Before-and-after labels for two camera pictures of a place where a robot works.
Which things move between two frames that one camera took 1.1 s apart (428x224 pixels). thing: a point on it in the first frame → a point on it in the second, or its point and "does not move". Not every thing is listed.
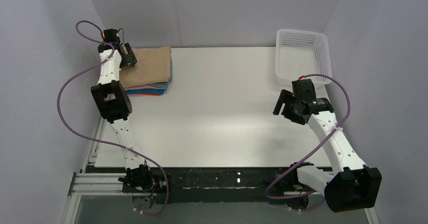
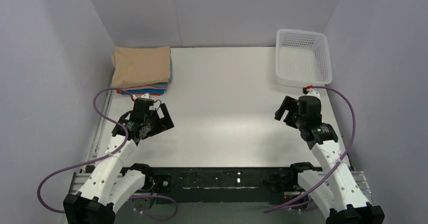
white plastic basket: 300,52 does not move
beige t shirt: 153,66 does not move
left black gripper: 127,58 → 160,119
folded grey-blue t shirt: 165,84 does not move
